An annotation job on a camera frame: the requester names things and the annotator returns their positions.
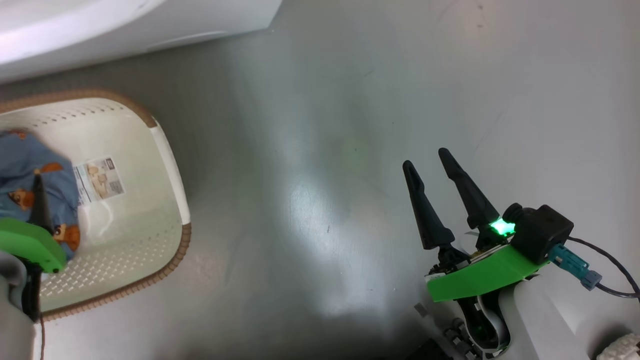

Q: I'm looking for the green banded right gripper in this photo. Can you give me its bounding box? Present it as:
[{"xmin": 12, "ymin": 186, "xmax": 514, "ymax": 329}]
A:
[{"xmin": 402, "ymin": 148, "xmax": 550, "ymax": 303}]

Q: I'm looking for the teal cable connector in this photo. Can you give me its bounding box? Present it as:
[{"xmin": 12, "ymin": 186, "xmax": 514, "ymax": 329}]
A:
[{"xmin": 547, "ymin": 244, "xmax": 603, "ymax": 291}]

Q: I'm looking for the cream perforated laundry basket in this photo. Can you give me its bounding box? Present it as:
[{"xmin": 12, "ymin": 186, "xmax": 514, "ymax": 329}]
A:
[{"xmin": 0, "ymin": 90, "xmax": 193, "ymax": 321}]

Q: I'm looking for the black camera cable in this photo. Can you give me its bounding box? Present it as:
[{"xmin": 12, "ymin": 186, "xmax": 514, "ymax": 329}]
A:
[{"xmin": 567, "ymin": 237, "xmax": 640, "ymax": 301}]

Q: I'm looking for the blue cartoon print garment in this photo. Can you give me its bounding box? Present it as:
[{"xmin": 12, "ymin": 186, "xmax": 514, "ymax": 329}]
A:
[{"xmin": 0, "ymin": 129, "xmax": 82, "ymax": 261}]

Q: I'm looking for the paper product label in basket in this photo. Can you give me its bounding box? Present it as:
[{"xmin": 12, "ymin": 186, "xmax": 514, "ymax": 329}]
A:
[{"xmin": 72, "ymin": 156, "xmax": 125, "ymax": 205}]

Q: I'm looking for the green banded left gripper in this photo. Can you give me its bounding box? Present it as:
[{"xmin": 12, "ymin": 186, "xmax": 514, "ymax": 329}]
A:
[{"xmin": 0, "ymin": 172, "xmax": 68, "ymax": 274}]

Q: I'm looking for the white front-load washing machine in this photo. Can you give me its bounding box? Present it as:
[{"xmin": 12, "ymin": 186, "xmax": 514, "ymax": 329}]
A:
[{"xmin": 0, "ymin": 0, "xmax": 284, "ymax": 84}]

